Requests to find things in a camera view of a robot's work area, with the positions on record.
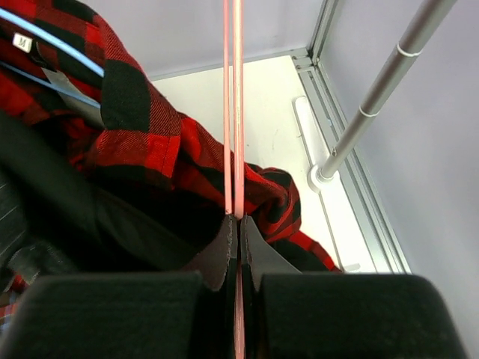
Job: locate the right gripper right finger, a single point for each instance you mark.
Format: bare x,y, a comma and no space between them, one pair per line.
293,314

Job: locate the metal clothes rack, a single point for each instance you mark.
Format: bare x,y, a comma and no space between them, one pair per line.
362,237

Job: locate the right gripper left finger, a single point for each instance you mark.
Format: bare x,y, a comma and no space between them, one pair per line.
177,314

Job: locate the blue hanger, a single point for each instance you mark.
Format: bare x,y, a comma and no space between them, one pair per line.
59,44

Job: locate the red black checked shirt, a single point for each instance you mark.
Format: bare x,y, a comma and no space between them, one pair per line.
137,146

